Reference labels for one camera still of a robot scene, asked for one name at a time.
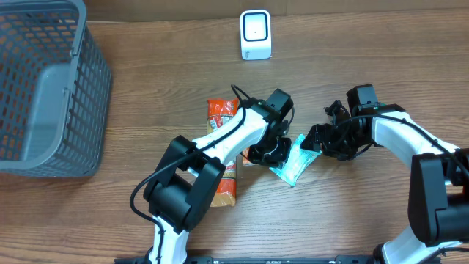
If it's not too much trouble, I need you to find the green wet wipes packet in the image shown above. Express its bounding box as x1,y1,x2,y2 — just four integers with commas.
270,134,322,187

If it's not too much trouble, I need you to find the orange spaghetti packet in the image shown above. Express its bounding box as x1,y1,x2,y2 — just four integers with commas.
207,99,238,207

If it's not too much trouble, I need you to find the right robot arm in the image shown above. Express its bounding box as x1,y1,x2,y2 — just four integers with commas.
301,84,468,264

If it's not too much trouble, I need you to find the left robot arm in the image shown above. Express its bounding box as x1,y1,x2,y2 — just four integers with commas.
143,86,294,263

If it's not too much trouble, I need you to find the white barcode scanner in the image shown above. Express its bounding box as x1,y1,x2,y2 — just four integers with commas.
240,10,272,61

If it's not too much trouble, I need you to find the grey plastic mesh basket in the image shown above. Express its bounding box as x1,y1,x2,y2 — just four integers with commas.
1,0,112,177

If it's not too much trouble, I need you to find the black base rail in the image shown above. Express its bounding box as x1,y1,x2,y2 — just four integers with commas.
114,254,382,264

